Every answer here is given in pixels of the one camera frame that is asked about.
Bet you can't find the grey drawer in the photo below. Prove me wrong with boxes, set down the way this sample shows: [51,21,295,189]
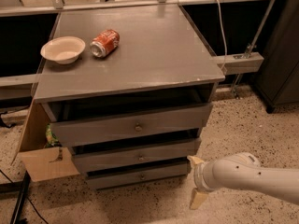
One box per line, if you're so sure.
[73,138,201,173]
[86,159,191,189]
[50,103,212,147]

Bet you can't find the cardboard box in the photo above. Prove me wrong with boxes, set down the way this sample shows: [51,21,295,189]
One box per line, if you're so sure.
[15,103,78,182]

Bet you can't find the black floor bar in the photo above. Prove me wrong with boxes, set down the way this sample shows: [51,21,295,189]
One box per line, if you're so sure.
[10,172,31,224]

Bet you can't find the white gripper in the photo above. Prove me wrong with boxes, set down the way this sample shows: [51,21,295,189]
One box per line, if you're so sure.
[187,155,213,210]

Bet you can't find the metal diagonal rod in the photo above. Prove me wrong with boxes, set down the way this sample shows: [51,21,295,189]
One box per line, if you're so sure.
[231,0,276,99]

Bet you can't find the green snack bag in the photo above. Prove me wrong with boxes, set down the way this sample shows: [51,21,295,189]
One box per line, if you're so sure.
[45,124,61,148]

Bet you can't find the grey drawer cabinet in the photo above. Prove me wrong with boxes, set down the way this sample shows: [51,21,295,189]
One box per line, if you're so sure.
[34,5,224,189]

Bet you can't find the grey bottom drawer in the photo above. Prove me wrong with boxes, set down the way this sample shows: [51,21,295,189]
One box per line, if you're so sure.
[86,159,191,189]

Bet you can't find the white cable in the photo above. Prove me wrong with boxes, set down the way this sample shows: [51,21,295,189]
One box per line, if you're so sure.
[203,0,229,72]

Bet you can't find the grey top drawer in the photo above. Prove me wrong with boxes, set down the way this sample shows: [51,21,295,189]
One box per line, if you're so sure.
[50,103,212,147]

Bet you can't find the dark side cabinet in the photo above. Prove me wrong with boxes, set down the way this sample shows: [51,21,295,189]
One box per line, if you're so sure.
[253,0,299,113]

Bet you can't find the red soda can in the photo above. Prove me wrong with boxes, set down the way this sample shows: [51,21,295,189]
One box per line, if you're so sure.
[90,29,120,58]

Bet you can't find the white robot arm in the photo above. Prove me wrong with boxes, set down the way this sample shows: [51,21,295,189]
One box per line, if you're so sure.
[188,152,299,210]

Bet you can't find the black floor cable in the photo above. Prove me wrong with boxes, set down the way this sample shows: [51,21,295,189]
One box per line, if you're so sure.
[0,169,50,224]

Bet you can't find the white bowl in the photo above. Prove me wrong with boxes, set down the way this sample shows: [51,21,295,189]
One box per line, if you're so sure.
[40,36,86,64]

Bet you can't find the grey middle drawer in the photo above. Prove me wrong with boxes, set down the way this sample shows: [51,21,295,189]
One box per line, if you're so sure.
[73,138,201,173]

